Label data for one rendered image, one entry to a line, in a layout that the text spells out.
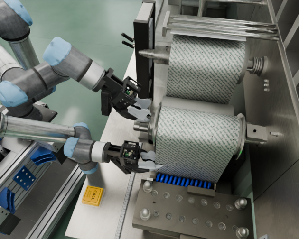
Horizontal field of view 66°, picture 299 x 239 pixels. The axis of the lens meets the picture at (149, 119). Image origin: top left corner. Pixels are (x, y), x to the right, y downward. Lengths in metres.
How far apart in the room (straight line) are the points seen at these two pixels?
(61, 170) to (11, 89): 1.29
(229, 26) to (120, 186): 0.74
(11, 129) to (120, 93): 0.43
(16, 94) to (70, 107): 1.88
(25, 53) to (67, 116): 1.43
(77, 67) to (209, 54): 0.41
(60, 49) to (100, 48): 2.64
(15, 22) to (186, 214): 0.93
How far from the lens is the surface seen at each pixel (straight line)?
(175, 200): 0.87
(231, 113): 0.85
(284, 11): 0.90
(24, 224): 1.89
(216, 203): 0.90
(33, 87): 0.73
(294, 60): 0.76
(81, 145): 0.86
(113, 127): 1.19
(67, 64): 0.65
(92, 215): 1.02
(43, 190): 1.92
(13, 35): 1.09
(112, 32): 3.57
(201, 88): 0.86
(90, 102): 2.57
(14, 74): 0.75
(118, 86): 0.66
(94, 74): 0.66
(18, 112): 1.35
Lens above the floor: 1.86
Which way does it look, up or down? 52 degrees down
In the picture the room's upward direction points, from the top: straight up
